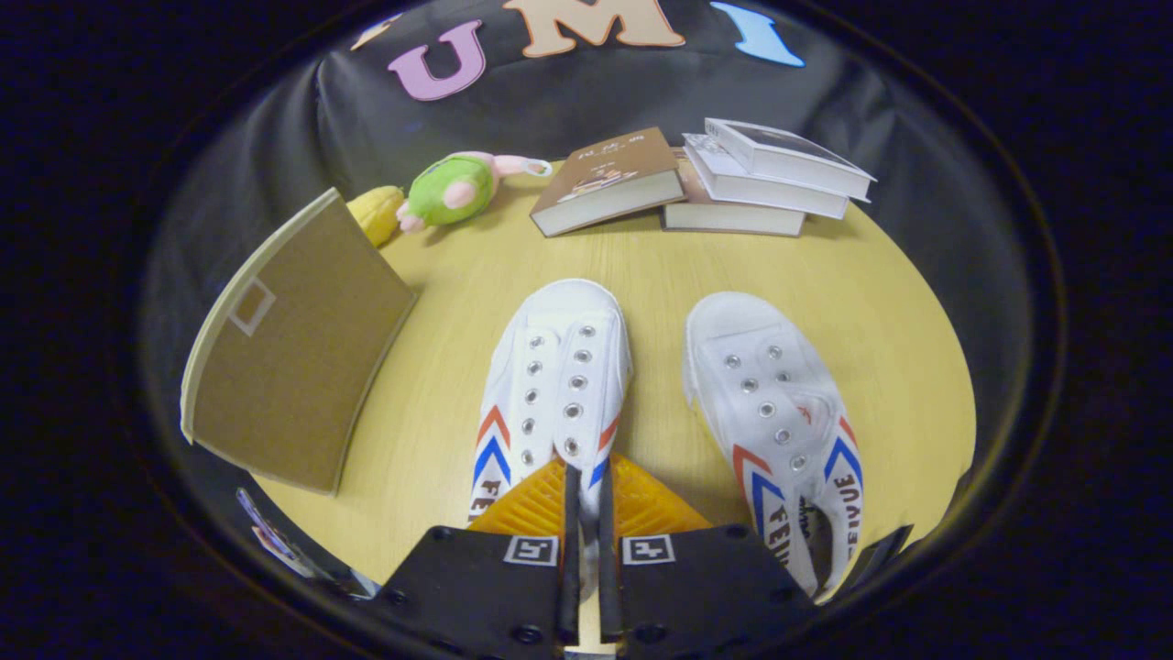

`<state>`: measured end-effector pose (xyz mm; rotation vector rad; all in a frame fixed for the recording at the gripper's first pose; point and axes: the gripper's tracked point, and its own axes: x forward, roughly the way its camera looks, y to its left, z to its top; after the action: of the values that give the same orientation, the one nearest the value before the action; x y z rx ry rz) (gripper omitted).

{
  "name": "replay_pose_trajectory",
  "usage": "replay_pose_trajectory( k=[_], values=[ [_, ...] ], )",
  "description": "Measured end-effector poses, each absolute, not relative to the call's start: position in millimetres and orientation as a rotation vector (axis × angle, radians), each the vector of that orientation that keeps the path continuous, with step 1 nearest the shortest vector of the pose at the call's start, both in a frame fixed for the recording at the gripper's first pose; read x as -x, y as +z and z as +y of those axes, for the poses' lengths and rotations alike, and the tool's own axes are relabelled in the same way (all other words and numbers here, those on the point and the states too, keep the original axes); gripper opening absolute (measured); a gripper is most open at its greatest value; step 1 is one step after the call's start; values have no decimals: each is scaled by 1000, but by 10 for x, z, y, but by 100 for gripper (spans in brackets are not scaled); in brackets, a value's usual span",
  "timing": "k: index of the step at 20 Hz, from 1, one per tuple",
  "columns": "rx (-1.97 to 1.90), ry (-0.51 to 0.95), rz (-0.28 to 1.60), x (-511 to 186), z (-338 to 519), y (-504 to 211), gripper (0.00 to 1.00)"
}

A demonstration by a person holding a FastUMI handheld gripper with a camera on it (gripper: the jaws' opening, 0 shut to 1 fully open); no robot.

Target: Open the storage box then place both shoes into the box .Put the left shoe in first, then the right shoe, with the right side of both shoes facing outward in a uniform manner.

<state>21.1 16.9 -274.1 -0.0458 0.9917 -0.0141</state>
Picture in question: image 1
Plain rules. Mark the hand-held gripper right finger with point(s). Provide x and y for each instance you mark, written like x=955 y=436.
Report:
x=706 y=596

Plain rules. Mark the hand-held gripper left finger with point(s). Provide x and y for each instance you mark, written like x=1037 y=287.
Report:
x=476 y=596

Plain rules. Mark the white canvas shoe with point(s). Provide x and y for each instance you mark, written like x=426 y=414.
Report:
x=559 y=312
x=742 y=330

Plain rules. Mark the brown cardboard storage box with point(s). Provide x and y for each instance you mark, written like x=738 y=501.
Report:
x=293 y=367

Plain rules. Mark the yellow plush toy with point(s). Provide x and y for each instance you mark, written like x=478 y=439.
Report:
x=378 y=215

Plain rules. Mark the green and pink plush toy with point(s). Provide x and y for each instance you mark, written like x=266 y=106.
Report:
x=449 y=192

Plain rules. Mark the brown cover book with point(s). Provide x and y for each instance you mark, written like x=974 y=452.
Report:
x=605 y=165

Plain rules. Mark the white book with portrait cover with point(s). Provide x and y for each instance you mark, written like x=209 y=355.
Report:
x=788 y=151

